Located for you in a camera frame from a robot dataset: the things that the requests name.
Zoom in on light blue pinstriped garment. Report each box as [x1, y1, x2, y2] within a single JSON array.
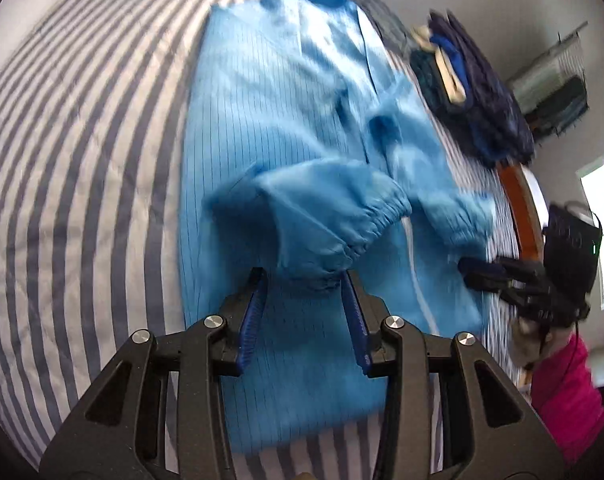
[[179, 0, 497, 456]]

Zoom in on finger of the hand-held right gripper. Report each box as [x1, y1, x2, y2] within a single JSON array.
[[482, 280, 557, 323], [458, 256, 545, 291]]

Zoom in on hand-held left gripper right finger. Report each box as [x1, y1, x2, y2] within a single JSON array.
[[341, 270, 567, 480]]

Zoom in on person's right hand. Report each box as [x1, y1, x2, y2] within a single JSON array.
[[509, 310, 577, 368]]

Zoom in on dark hanging clothes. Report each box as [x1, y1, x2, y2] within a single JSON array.
[[526, 76, 590, 137]]

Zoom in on black clothes rack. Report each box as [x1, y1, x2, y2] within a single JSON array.
[[504, 21, 591, 138]]

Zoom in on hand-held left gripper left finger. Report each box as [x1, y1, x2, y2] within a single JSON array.
[[39, 267, 270, 480]]

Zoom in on blue white striped blanket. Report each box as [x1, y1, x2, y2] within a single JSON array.
[[0, 0, 537, 480]]

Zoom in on stack of dark folded clothes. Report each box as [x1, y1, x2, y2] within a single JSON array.
[[411, 10, 536, 168]]

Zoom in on striped hanging towel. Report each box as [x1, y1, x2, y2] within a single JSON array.
[[509, 45, 575, 111]]

